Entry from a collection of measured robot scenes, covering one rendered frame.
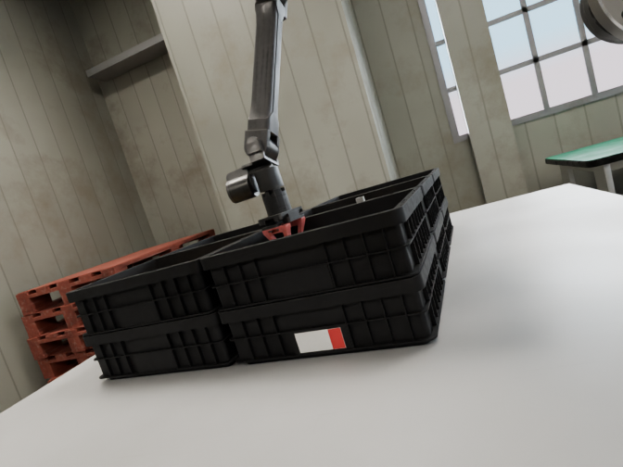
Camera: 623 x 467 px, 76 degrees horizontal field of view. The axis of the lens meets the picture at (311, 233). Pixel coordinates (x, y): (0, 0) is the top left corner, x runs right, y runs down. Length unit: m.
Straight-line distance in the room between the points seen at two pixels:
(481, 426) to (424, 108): 3.12
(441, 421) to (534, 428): 0.09
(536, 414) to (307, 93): 2.49
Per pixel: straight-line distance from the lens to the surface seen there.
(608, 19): 0.69
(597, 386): 0.56
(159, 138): 4.28
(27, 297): 3.11
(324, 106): 2.75
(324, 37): 2.83
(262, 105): 0.95
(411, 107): 3.49
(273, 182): 0.89
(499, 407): 0.54
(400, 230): 0.64
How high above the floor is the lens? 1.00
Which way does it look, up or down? 7 degrees down
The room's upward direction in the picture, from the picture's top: 17 degrees counter-clockwise
